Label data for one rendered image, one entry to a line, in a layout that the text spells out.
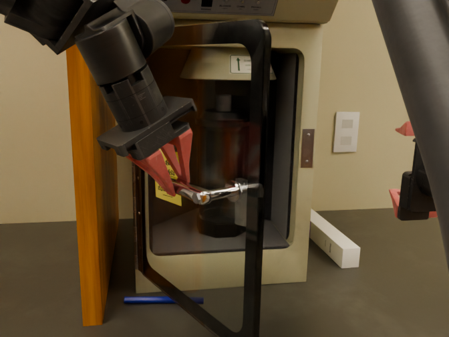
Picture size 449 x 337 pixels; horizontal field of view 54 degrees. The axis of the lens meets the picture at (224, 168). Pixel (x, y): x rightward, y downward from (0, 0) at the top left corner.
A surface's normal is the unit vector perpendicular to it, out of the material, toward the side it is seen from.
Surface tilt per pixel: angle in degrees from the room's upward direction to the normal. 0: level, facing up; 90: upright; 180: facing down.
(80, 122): 90
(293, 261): 90
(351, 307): 0
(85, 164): 90
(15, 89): 90
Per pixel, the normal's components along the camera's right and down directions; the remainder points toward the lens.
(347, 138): 0.18, 0.23
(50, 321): 0.02, -0.97
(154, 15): 0.72, -0.37
